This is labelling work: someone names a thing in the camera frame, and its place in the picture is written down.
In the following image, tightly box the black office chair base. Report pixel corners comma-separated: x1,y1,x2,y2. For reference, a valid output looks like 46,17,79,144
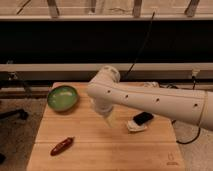
0,109,29,120

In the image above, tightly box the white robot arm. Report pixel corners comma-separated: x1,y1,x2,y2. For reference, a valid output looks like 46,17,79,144
87,66,213,131

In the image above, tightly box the black smartphone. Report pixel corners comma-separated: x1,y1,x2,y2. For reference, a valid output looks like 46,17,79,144
133,112,154,125

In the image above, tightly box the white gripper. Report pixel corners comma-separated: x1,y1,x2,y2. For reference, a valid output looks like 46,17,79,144
92,99,116,128

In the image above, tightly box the red chili pepper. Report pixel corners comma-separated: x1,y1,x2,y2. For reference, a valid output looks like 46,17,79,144
50,137,74,156

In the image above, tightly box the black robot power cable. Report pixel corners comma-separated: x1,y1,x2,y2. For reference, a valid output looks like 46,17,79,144
159,75,202,145

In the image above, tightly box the white crumpled packet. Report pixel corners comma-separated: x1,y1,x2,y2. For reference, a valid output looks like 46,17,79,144
144,82,159,88

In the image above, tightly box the black hanging cable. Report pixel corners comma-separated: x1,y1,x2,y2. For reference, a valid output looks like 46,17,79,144
118,11,156,82

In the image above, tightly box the green bowl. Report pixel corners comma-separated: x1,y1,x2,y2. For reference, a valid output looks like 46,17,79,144
47,85,79,112

